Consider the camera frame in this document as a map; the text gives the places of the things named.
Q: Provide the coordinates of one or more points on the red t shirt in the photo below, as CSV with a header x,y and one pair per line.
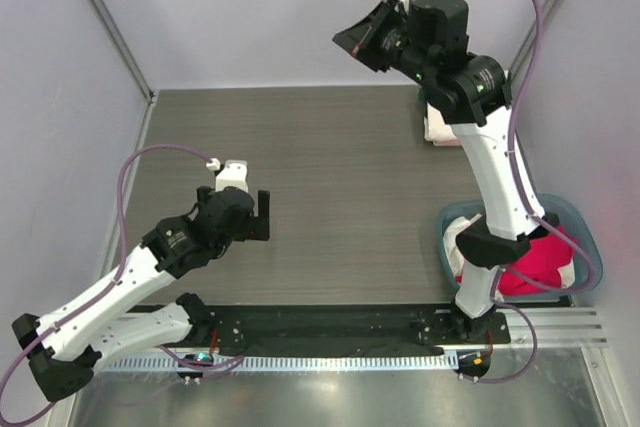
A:
x,y
549,261

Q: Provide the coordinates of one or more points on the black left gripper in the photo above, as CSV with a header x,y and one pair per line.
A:
x,y
256,227

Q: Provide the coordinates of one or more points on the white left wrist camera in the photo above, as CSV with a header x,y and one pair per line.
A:
x,y
229,174

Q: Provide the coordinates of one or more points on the aluminium corner post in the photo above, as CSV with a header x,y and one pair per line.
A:
x,y
117,39
545,12

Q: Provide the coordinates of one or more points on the folded dark green t shirt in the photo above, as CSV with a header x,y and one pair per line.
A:
x,y
422,99

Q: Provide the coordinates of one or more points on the folded pink t shirt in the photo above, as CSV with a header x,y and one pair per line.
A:
x,y
454,143

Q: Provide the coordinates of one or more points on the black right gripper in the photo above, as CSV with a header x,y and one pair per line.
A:
x,y
363,41

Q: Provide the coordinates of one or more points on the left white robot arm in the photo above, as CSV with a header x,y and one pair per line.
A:
x,y
68,346

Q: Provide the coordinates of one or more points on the aluminium rail frame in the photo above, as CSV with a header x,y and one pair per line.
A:
x,y
575,327

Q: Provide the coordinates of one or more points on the folded white printed t shirt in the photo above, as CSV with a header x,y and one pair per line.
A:
x,y
435,129

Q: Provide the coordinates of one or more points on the right aluminium corner post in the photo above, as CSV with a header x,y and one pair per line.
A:
x,y
545,12

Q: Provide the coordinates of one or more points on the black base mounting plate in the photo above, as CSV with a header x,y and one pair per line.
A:
x,y
367,347

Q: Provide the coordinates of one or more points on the left aluminium corner post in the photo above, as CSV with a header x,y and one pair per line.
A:
x,y
117,39

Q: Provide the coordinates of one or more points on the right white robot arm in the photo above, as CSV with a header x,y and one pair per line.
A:
x,y
427,41

